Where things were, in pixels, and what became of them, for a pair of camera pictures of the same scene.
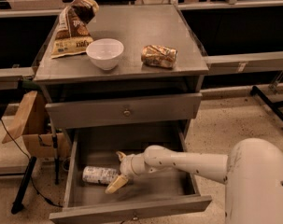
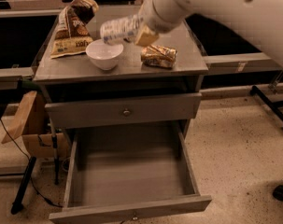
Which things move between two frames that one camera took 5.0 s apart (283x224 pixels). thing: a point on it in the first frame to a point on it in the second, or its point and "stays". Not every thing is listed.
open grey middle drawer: (140, 195) stays
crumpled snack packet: (159, 56) stays
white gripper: (126, 166) to (151, 15)
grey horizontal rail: (247, 63) stays
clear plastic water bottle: (99, 175) to (120, 30)
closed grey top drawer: (123, 110) stays
